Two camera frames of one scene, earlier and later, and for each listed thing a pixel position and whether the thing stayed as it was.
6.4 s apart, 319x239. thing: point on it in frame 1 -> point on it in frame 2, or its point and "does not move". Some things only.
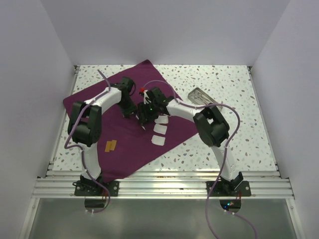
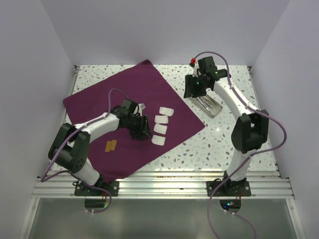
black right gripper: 145,116 -> 190,90
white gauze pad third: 160,129 does not move
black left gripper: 132,108 -> 143,130
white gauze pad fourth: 158,140 does not move
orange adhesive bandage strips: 110,145 does not move
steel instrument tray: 198,96 does not move
